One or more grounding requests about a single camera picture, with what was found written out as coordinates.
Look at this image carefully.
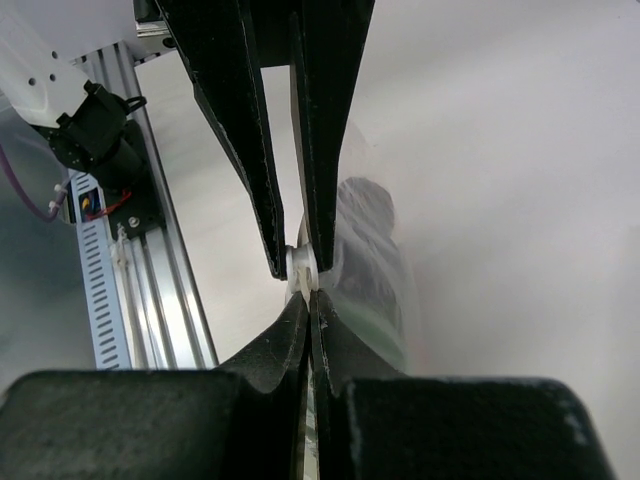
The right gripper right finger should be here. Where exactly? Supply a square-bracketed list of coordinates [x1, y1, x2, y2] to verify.
[310, 291, 614, 479]

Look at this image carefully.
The clear zip top bag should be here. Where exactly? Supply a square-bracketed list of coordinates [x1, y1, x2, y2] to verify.
[283, 119, 426, 480]

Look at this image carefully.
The aluminium mounting rail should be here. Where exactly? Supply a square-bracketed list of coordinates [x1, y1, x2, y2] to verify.
[74, 39, 221, 371]

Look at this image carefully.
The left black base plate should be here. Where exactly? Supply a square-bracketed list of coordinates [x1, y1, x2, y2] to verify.
[103, 120, 166, 239]

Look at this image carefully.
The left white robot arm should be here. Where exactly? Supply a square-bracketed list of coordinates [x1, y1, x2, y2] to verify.
[1, 1, 374, 280]

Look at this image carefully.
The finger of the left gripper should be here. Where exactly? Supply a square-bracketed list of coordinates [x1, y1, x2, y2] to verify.
[158, 0, 286, 280]
[289, 0, 375, 272]

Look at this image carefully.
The slotted grey cable duct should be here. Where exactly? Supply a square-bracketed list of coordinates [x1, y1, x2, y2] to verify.
[70, 171, 132, 370]

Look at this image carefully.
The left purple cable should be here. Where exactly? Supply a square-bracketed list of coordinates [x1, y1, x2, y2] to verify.
[0, 144, 66, 224]

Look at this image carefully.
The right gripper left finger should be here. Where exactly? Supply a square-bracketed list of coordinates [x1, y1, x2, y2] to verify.
[1, 294, 309, 479]

